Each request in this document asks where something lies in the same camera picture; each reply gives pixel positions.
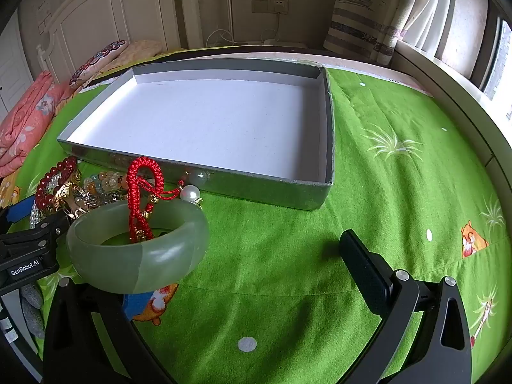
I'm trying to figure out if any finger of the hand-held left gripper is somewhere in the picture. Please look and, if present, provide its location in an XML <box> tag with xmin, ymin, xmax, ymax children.
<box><xmin>0</xmin><ymin>209</ymin><xmax>76</xmax><ymax>249</ymax></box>
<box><xmin>0</xmin><ymin>196</ymin><xmax>39</xmax><ymax>225</ymax></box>

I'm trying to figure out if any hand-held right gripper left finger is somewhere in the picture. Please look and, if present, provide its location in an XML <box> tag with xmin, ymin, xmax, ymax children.
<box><xmin>42</xmin><ymin>277</ymin><xmax>180</xmax><ymax>384</ymax></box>

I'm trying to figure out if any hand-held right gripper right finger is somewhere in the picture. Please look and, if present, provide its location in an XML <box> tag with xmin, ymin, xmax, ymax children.
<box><xmin>339</xmin><ymin>229</ymin><xmax>473</xmax><ymax>384</ymax></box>

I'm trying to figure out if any dark red bead bracelet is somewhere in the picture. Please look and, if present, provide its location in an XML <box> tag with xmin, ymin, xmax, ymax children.
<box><xmin>35</xmin><ymin>156</ymin><xmax>78</xmax><ymax>214</ymax></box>

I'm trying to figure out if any gold bangle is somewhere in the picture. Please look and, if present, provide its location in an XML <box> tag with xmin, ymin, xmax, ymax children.
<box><xmin>50</xmin><ymin>180</ymin><xmax>93</xmax><ymax>220</ymax></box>

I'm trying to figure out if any pale green jade bangle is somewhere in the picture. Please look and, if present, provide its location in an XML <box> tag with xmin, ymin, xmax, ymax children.
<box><xmin>66</xmin><ymin>201</ymin><xmax>210</xmax><ymax>293</ymax></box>

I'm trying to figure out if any silver rhinestone brooch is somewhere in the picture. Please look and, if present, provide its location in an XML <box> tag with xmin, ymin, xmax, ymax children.
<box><xmin>74</xmin><ymin>190</ymin><xmax>129</xmax><ymax>211</ymax></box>

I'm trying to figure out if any multicolour bead bracelet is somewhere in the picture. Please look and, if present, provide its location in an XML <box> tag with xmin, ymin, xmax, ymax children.
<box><xmin>84</xmin><ymin>171</ymin><xmax>131</xmax><ymax>197</ymax></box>

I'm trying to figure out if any red knotted cord bracelet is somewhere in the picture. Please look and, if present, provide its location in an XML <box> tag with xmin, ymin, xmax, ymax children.
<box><xmin>127</xmin><ymin>157</ymin><xmax>201</xmax><ymax>244</ymax></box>

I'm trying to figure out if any silver cardboard box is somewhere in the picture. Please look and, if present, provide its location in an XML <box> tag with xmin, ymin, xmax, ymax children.
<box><xmin>57</xmin><ymin>58</ymin><xmax>334</xmax><ymax>212</ymax></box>

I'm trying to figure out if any person's left hand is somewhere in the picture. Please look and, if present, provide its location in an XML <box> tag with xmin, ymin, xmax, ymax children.
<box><xmin>19</xmin><ymin>283</ymin><xmax>46</xmax><ymax>339</ymax></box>

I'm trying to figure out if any green printed bedsheet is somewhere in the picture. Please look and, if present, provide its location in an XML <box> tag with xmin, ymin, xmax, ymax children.
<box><xmin>0</xmin><ymin>46</ymin><xmax>508</xmax><ymax>384</ymax></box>

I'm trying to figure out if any pink floral quilt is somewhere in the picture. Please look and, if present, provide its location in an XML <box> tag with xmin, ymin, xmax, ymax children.
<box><xmin>0</xmin><ymin>71</ymin><xmax>72</xmax><ymax>177</ymax></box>

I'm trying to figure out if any white wardrobe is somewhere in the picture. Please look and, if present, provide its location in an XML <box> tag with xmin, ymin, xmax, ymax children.
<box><xmin>0</xmin><ymin>11</ymin><xmax>33</xmax><ymax>125</ymax></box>

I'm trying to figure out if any embroidered pillow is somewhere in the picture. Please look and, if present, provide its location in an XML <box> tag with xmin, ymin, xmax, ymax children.
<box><xmin>69</xmin><ymin>40</ymin><xmax>128</xmax><ymax>87</ymax></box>

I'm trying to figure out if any yellow pillow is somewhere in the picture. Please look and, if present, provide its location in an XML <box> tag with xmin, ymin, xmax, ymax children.
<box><xmin>114</xmin><ymin>39</ymin><xmax>163</xmax><ymax>69</ymax></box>

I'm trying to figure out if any white window sill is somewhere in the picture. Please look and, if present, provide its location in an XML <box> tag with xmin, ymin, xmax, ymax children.
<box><xmin>393</xmin><ymin>40</ymin><xmax>512</xmax><ymax>171</ymax></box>

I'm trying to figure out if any white headboard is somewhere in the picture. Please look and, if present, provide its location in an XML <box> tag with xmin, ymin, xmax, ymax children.
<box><xmin>36</xmin><ymin>0</ymin><xmax>204</xmax><ymax>84</ymax></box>

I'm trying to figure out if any window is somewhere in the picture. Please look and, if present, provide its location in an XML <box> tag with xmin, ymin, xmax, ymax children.
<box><xmin>482</xmin><ymin>18</ymin><xmax>512</xmax><ymax>123</ymax></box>

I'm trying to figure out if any patterned striped curtain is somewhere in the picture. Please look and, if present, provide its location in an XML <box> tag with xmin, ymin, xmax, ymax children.
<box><xmin>323</xmin><ymin>0</ymin><xmax>425</xmax><ymax>67</ymax></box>

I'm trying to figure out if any sheer white curtain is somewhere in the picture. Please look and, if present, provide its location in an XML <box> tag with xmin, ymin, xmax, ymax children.
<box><xmin>400</xmin><ymin>0</ymin><xmax>459</xmax><ymax>61</ymax></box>

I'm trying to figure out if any pale green bead necklace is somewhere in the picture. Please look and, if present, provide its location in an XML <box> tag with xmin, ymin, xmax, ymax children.
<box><xmin>29</xmin><ymin>170</ymin><xmax>65</xmax><ymax>227</ymax></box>

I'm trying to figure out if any white cable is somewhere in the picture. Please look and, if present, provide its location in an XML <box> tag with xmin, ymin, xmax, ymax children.
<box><xmin>205</xmin><ymin>11</ymin><xmax>281</xmax><ymax>47</ymax></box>

